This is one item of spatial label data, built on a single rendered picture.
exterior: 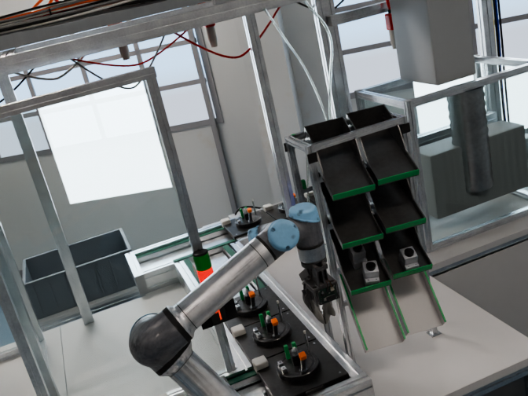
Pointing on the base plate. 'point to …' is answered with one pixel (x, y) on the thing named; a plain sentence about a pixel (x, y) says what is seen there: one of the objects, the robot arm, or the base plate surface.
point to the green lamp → (203, 262)
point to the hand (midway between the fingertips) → (323, 318)
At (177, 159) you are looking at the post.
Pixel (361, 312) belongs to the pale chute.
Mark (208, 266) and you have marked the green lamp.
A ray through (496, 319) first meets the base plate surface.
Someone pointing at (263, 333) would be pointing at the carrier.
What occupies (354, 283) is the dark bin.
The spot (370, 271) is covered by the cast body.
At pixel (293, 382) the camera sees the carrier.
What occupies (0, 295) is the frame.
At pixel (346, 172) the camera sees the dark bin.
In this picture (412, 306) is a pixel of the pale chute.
